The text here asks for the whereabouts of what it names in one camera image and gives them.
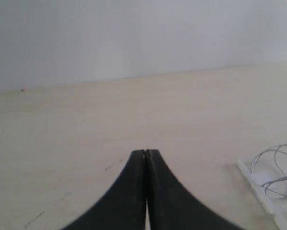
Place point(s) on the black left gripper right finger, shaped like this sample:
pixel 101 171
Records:
pixel 171 206

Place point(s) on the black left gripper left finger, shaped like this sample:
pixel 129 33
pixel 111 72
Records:
pixel 123 206

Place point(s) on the clear plastic storage box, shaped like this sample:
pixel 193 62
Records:
pixel 271 192

